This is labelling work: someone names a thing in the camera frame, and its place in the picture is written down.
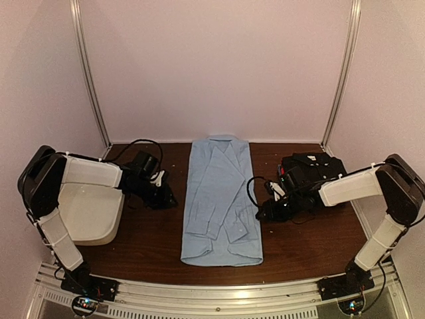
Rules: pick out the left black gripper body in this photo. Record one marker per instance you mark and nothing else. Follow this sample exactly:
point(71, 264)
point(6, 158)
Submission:
point(153, 198)

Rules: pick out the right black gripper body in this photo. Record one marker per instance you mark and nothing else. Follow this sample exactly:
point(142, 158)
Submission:
point(286, 211)

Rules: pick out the light blue long sleeve shirt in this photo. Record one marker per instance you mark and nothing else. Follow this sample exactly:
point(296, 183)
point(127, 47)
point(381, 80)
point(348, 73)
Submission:
point(219, 224)

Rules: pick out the white plastic tub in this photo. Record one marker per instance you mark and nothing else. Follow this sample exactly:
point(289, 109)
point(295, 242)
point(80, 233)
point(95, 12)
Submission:
point(91, 213)

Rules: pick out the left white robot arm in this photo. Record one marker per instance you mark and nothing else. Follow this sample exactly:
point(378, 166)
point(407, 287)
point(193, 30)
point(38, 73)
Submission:
point(40, 185)

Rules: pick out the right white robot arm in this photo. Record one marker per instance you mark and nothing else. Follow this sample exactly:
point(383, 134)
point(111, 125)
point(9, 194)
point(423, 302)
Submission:
point(401, 192)

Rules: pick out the folded black shirt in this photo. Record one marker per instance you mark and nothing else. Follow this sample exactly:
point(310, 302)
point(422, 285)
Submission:
point(318, 167)

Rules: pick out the right circuit board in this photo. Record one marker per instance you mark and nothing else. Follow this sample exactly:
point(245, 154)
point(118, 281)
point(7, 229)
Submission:
point(351, 306)

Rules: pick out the circuit board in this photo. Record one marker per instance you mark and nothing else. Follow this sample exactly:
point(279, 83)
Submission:
point(84, 306)
point(351, 306)

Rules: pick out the left circuit board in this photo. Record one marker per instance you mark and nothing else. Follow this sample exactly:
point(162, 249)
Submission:
point(84, 306)

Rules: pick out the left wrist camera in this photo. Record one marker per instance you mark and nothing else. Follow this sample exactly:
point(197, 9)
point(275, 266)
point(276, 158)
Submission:
point(158, 179)

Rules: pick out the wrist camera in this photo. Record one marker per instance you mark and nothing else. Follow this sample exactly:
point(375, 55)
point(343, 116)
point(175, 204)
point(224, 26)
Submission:
point(158, 179)
point(274, 190)

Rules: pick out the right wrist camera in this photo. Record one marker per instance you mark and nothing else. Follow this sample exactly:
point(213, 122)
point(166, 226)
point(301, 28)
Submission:
point(274, 190)

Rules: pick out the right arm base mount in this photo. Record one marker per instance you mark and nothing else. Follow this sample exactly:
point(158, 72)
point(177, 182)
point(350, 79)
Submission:
point(353, 281)

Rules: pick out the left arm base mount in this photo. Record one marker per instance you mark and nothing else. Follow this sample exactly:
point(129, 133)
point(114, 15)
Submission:
point(81, 281)

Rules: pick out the right aluminium frame post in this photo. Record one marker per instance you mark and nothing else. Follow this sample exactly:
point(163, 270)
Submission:
point(348, 54)

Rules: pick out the aluminium frame post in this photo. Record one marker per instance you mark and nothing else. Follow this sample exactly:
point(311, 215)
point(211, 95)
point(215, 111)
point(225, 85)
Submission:
point(348, 54)
point(75, 10)

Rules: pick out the left aluminium frame post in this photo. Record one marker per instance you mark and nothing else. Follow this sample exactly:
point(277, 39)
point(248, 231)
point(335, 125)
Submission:
point(75, 10)

